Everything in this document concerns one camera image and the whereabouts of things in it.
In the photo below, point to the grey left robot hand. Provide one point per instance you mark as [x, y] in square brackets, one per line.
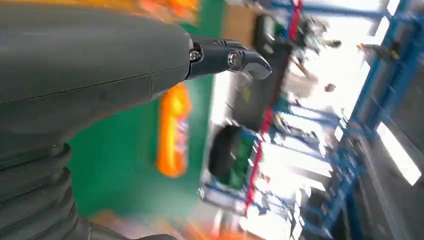
[82, 59]

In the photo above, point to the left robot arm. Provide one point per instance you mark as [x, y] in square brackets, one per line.
[33, 192]

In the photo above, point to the green table mat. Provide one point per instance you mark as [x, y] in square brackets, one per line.
[116, 159]

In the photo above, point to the orange drink bottle plain side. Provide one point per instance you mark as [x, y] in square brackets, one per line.
[174, 132]

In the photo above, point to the cardboard box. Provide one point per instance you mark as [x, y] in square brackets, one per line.
[240, 24]

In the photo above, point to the black case with yellow tag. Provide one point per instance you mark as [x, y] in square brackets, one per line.
[223, 155]

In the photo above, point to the grey laptop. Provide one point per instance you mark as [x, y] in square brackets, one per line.
[255, 102]

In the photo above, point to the black remote controller with screen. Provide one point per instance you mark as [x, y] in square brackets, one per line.
[270, 34]

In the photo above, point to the green crate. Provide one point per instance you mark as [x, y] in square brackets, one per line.
[243, 159]

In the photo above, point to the blue metal rack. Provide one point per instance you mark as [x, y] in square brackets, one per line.
[371, 116]

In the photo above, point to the red rack post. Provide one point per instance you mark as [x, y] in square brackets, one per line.
[265, 126]

